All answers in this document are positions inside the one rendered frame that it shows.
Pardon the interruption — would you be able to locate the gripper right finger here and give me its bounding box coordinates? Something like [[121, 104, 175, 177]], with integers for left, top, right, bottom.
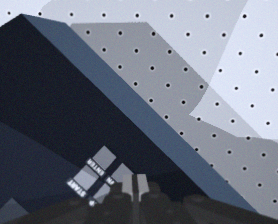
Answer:
[[134, 174, 278, 224]]

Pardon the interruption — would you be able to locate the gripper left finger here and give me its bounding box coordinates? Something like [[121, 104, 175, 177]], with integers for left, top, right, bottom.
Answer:
[[2, 174, 136, 224]]

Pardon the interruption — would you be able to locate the grey perforated base plate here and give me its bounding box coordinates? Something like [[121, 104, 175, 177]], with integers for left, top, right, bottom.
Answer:
[[0, 0, 278, 219]]

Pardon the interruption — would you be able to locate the white benchtop thermal cycler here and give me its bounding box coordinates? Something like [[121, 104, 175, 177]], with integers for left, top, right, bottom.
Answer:
[[0, 13, 258, 224]]

